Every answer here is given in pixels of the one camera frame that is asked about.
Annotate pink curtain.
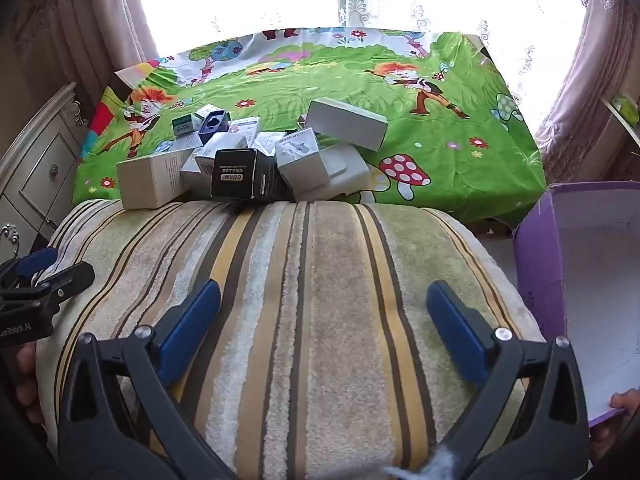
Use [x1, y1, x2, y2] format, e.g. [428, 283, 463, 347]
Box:
[15, 0, 161, 126]
[532, 0, 640, 183]

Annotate green cartoon printed sheet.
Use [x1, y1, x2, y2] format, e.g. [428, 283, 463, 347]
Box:
[70, 27, 547, 223]

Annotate purple cardboard box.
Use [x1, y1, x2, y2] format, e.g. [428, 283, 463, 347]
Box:
[511, 180, 640, 428]

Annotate person's left hand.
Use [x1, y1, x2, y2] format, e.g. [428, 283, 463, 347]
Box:
[12, 342, 46, 426]

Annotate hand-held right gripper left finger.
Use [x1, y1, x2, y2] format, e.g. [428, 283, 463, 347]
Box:
[59, 279, 236, 480]

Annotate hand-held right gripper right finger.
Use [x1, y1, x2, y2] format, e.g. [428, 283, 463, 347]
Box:
[425, 280, 591, 480]

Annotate striped plush blanket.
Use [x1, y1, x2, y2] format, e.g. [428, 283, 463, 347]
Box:
[35, 199, 546, 480]

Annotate white carved nightstand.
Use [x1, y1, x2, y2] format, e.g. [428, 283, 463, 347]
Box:
[0, 81, 93, 261]

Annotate white lace curtain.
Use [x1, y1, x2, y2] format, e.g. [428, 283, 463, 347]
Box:
[132, 0, 586, 126]

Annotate white plastic device case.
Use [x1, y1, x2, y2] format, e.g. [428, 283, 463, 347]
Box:
[292, 145, 372, 203]

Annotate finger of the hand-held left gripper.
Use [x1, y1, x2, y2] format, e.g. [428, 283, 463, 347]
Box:
[20, 261, 96, 311]
[0, 246, 60, 288]

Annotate pile of small cartons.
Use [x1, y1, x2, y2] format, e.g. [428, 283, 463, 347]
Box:
[116, 97, 390, 211]

